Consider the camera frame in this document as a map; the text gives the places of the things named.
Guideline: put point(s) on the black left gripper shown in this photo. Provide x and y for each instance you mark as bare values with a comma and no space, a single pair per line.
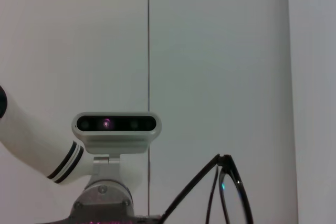
110,220

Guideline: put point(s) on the black glasses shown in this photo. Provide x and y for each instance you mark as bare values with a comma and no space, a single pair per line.
226,158

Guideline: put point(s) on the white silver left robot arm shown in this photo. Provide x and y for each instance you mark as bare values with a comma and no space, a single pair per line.
31,140

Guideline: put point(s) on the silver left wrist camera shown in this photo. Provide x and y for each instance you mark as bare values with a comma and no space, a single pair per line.
115,140

